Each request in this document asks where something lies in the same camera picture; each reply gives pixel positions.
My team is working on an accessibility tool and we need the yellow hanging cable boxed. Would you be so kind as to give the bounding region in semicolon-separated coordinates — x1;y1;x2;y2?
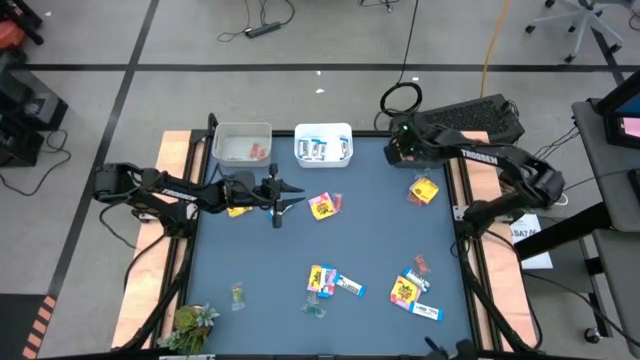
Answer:
479;0;512;99

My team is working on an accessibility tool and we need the green succulent plant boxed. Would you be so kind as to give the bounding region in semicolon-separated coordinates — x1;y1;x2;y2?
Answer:
155;302;221;357

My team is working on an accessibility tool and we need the black power strip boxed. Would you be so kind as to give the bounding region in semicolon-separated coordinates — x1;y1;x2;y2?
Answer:
244;21;282;40

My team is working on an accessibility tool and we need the black equipment rack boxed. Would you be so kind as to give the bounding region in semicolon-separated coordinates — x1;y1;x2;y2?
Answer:
0;49;70;169

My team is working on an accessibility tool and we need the grey office chair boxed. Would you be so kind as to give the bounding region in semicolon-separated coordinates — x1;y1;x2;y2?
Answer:
357;0;401;14
524;0;626;65

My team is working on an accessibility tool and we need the wooden side board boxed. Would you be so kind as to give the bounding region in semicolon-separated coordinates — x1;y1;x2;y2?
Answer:
110;130;199;350
459;130;539;351

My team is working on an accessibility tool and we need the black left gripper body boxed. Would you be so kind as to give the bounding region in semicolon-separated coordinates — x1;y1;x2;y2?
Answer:
224;162;284;230

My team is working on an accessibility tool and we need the red orange machine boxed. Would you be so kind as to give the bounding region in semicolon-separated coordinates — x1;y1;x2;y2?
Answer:
0;19;26;51

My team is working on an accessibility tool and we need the light grey plastic bin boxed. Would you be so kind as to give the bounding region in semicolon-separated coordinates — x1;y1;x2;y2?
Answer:
211;121;274;168

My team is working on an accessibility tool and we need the black orange striped mat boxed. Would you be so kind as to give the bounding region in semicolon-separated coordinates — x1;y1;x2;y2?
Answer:
0;293;59;360

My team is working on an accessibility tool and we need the white paper sheet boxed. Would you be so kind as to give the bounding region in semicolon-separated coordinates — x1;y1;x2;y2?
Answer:
508;213;555;271

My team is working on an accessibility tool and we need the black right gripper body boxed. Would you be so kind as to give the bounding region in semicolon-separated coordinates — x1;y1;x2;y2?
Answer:
383;119;436;169

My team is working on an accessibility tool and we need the black aluminium table frame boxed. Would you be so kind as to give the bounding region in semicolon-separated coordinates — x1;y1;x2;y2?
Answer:
119;112;541;360

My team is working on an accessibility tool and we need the yellow pink candy pack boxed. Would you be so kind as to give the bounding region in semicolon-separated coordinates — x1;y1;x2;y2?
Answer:
307;191;337;222
306;264;326;294
408;177;441;205
389;274;421;310

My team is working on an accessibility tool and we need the grey desk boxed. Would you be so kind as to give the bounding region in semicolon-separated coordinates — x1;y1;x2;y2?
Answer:
571;97;640;234
592;227;640;359

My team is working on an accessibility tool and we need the black perforated computer case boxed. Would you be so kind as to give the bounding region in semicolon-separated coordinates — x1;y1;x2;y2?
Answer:
399;93;527;161

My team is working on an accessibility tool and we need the black computer monitor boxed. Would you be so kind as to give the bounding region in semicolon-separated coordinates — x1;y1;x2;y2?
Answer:
594;69;640;151

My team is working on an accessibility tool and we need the white plastic bin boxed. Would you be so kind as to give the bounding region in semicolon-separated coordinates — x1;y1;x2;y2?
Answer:
293;122;354;169

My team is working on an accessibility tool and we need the black coiled cable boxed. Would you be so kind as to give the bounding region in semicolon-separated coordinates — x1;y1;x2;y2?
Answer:
373;0;424;131

